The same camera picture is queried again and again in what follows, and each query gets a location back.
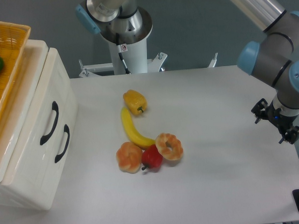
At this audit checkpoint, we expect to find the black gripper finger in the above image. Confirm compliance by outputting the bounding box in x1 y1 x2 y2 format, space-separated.
278 126 299 144
251 98 268 124

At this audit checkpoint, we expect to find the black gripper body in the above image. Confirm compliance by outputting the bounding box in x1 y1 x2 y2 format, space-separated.
265 102 294 134

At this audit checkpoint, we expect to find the black top drawer handle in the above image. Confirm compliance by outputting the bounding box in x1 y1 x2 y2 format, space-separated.
39 101 59 145

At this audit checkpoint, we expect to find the black drawer handle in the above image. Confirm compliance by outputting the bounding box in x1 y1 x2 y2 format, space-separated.
54 124 70 164
39 101 59 145

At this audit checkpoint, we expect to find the white drawer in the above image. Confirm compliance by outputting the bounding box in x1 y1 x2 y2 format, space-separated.
0 48 78 195

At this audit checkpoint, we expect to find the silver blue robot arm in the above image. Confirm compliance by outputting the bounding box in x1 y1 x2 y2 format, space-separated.
75 0 299 144

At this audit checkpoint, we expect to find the white drawer cabinet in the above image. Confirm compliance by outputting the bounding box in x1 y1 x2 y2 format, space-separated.
0 40 78 210

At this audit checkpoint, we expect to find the red bell pepper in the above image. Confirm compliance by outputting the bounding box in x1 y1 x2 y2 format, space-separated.
141 144 163 171

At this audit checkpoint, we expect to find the yellow banana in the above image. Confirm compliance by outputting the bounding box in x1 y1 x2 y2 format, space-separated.
121 107 155 150

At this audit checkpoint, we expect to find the yellow bell pepper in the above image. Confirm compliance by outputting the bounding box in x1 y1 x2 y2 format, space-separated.
123 89 147 115

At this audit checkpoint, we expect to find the round knotted bread roll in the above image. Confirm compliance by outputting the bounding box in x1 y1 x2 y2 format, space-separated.
116 142 142 173

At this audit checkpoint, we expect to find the orange woven basket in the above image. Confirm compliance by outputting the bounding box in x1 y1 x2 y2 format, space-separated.
0 21 31 119

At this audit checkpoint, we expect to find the glazed ring donut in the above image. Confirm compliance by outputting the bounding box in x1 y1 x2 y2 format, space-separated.
155 133 184 161

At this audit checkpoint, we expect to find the white metal mounting frame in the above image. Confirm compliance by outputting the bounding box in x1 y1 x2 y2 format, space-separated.
78 49 219 78

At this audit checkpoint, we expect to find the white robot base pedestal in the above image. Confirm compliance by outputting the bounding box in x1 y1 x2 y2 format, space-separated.
101 7 153 75

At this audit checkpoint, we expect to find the black cable on pedestal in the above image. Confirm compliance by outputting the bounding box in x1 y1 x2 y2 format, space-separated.
115 31 132 75

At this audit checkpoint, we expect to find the black lower drawer handle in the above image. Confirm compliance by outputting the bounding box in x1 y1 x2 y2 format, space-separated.
54 124 70 164

